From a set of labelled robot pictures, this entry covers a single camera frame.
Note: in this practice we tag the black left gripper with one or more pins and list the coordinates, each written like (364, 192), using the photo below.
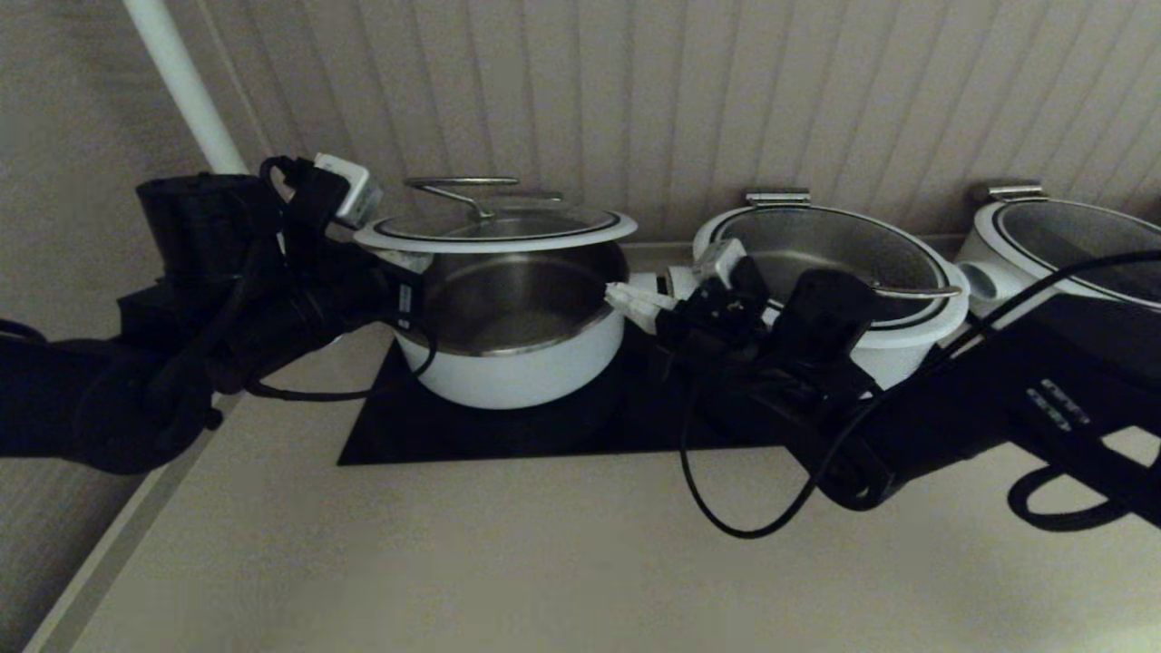
(336, 299)

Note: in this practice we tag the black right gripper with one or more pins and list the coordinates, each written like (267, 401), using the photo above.
(726, 354)

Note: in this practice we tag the glass lid white rim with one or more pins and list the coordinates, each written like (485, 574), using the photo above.
(1088, 231)
(544, 227)
(843, 245)

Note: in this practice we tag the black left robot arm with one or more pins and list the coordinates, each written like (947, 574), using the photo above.
(73, 408)

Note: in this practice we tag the white pot steel interior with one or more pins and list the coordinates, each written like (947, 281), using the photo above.
(907, 349)
(517, 381)
(984, 281)

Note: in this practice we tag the large black glass cooktop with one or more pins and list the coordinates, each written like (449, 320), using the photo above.
(544, 435)

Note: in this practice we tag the white support pole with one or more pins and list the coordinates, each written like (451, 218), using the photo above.
(181, 73)

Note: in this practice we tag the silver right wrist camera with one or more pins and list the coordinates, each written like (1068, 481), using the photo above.
(721, 263)

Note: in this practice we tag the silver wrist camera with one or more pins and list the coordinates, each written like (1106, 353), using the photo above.
(354, 190)
(721, 263)

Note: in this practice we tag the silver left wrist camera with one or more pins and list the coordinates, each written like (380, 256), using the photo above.
(354, 190)

